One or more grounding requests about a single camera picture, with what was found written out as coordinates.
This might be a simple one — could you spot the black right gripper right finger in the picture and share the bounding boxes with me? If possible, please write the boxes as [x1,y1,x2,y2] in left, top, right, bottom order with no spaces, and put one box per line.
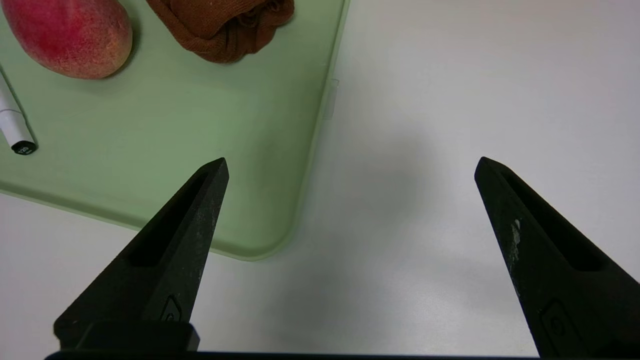
[474,156,640,359]

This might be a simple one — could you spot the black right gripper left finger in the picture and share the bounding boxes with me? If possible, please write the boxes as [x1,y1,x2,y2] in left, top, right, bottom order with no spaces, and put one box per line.
[53,157,230,350]

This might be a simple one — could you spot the white marker pen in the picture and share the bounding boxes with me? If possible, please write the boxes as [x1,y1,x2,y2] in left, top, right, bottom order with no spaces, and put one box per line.
[0,65,38,156]

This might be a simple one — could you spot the brown chocolate bread roll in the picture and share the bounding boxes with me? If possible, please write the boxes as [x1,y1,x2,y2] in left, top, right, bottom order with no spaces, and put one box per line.
[146,0,295,64]

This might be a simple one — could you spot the red peach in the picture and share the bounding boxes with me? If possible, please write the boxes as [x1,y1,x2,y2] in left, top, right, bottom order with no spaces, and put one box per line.
[0,0,134,80]

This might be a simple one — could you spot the light green plastic tray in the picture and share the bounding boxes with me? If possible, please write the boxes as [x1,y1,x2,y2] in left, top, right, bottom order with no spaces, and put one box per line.
[0,0,351,262]

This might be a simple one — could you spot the clear tape strip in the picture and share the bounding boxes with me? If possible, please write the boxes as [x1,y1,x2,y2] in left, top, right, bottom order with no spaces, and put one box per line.
[323,78,340,121]

